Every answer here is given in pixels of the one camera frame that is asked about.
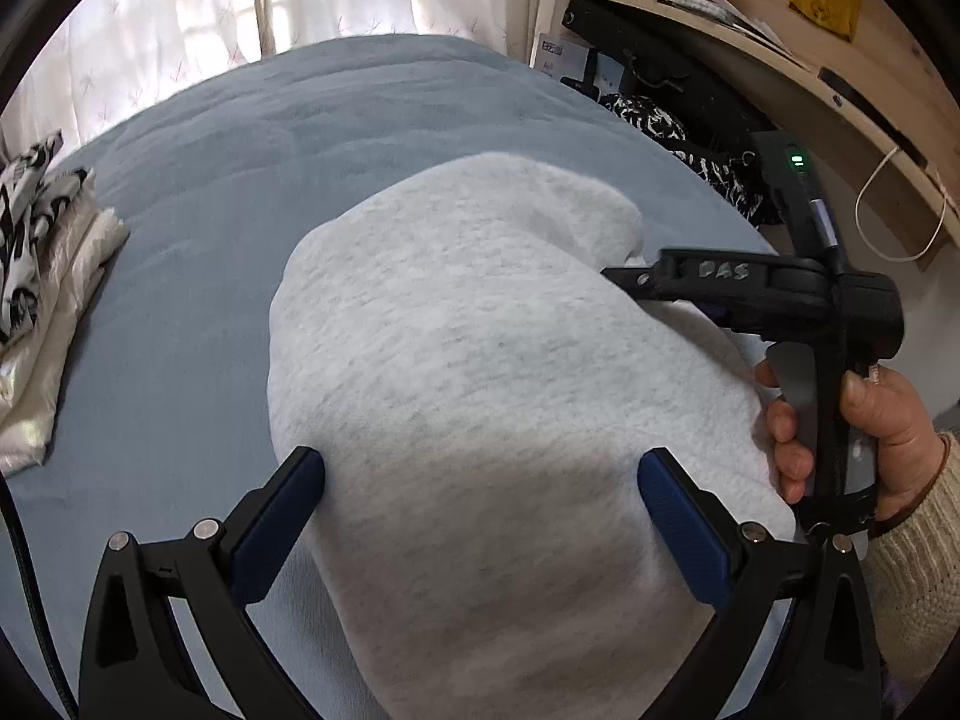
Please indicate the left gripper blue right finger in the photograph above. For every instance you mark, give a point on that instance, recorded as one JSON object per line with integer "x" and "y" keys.
{"x": 701, "y": 536}

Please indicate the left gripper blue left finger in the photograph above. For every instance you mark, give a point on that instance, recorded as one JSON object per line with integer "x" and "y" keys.
{"x": 262, "y": 529}

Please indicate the light grey zip hoodie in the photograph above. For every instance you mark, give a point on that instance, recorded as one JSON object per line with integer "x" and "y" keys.
{"x": 481, "y": 395}

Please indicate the blue fleece bed blanket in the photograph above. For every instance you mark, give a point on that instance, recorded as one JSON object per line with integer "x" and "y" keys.
{"x": 164, "y": 417}

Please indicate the cream knit right sleeve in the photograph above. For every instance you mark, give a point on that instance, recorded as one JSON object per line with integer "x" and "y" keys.
{"x": 912, "y": 574}

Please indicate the wooden desk shelf unit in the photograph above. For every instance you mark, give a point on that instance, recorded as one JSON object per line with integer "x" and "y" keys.
{"x": 875, "y": 112}

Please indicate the cream satin folded garment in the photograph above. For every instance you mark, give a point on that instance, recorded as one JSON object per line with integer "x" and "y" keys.
{"x": 72, "y": 266}

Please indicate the white cardboard box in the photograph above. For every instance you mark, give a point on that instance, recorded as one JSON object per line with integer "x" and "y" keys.
{"x": 560, "y": 57}

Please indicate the black white graffiti garment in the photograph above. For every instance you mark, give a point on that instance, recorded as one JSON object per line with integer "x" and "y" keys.
{"x": 32, "y": 204}

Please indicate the white floral curtain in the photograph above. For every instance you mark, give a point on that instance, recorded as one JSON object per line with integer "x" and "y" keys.
{"x": 110, "y": 59}

